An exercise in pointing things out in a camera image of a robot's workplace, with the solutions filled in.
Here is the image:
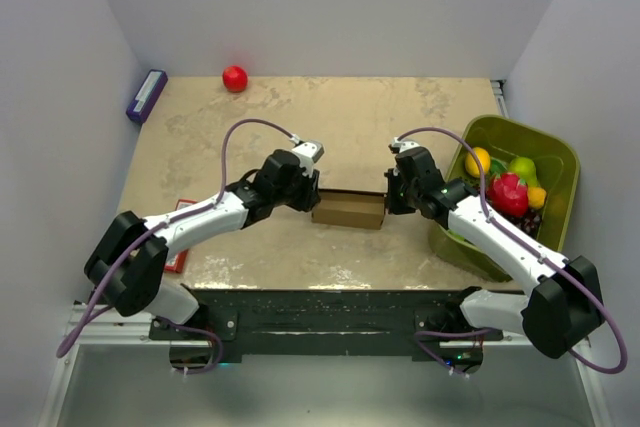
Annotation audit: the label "brown cardboard box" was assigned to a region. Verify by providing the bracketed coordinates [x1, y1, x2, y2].
[311, 189, 386, 230]

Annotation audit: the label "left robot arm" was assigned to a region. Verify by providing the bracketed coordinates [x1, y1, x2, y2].
[84, 141, 324, 339]

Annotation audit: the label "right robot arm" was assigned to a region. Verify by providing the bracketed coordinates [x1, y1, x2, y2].
[385, 141, 604, 359]

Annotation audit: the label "purple rectangular box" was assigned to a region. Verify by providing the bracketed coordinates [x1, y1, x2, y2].
[126, 69, 168, 125]

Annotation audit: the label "orange toy fruit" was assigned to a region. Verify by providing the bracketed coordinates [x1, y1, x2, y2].
[464, 147, 491, 179]

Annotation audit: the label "pink dragon fruit toy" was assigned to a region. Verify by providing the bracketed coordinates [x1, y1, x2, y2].
[487, 172, 529, 217]

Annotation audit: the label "green toy pear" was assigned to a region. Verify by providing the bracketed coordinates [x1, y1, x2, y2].
[508, 157, 539, 187]

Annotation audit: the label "dark red toy grapes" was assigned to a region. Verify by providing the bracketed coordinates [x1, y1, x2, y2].
[505, 210, 542, 238]

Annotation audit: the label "red apple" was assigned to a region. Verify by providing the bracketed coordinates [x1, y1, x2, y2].
[222, 65, 249, 93]

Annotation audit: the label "yellow toy lemon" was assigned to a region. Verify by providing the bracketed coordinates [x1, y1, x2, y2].
[527, 186, 547, 210]

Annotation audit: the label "red rectangular packet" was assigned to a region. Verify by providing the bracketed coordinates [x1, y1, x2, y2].
[164, 198, 196, 275]

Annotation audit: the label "olive green plastic basket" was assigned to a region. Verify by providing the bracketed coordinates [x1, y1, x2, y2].
[429, 116, 580, 282]

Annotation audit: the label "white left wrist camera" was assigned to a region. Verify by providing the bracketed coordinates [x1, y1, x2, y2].
[291, 140, 324, 174]

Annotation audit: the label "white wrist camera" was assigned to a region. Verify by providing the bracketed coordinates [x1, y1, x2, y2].
[291, 140, 324, 174]
[389, 137, 420, 155]

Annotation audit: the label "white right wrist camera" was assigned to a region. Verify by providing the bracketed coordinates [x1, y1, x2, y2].
[389, 137, 420, 155]

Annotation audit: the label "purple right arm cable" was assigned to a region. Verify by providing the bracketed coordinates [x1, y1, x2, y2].
[397, 126, 628, 375]

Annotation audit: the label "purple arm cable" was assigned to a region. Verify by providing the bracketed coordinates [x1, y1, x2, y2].
[55, 118, 299, 359]
[397, 126, 628, 375]

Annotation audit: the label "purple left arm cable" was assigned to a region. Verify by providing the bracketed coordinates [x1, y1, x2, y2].
[55, 118, 299, 359]

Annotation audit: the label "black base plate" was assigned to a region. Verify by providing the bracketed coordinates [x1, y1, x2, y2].
[150, 289, 502, 365]

